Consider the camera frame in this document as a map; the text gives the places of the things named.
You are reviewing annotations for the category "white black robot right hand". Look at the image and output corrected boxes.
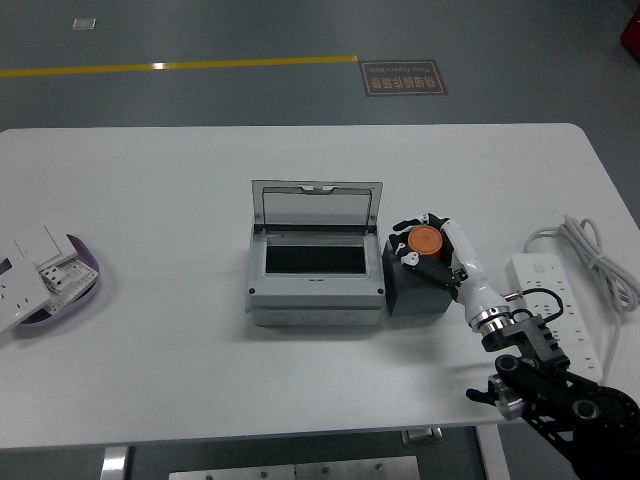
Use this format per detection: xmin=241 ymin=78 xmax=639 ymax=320
xmin=391 ymin=212 xmax=505 ymax=330

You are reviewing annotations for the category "orange cylinder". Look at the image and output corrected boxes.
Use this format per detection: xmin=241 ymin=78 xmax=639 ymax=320
xmin=405 ymin=224 xmax=445 ymax=261

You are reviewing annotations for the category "grey electrical box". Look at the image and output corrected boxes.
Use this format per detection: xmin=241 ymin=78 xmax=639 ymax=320
xmin=246 ymin=179 xmax=387 ymax=327

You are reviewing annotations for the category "dark grey cube holder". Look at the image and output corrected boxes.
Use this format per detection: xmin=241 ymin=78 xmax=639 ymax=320
xmin=382 ymin=238 xmax=464 ymax=317

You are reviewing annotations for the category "white table leg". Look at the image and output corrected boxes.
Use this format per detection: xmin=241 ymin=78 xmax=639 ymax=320
xmin=99 ymin=446 xmax=131 ymax=480
xmin=474 ymin=424 xmax=511 ymax=480

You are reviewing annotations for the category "brown floor sign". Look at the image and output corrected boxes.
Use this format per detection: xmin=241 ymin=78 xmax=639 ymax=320
xmin=359 ymin=59 xmax=450 ymax=97

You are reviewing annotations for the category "red bin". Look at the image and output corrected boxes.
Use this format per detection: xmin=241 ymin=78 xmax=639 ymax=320
xmin=619 ymin=7 xmax=640 ymax=51

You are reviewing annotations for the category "yellow floor tape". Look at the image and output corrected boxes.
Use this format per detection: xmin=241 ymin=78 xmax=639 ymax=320
xmin=0 ymin=54 xmax=359 ymax=79

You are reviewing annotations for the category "purple tray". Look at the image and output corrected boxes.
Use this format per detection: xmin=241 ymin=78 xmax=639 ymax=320
xmin=17 ymin=233 xmax=104 ymax=334

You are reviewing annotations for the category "white circuit breaker module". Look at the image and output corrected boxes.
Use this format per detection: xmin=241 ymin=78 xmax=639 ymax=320
xmin=37 ymin=259 xmax=99 ymax=314

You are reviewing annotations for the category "white power strip cable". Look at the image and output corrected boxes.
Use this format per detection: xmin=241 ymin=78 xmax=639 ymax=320
xmin=522 ymin=214 xmax=640 ymax=374

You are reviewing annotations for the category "metal table bracket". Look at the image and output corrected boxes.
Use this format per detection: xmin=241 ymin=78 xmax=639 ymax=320
xmin=402 ymin=427 xmax=444 ymax=445

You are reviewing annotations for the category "grey metal base plate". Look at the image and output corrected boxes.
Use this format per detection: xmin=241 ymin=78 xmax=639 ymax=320
xmin=168 ymin=455 xmax=421 ymax=480

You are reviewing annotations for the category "white wall switch plate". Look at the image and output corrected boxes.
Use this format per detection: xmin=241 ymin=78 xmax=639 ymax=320
xmin=0 ymin=223 xmax=81 ymax=269

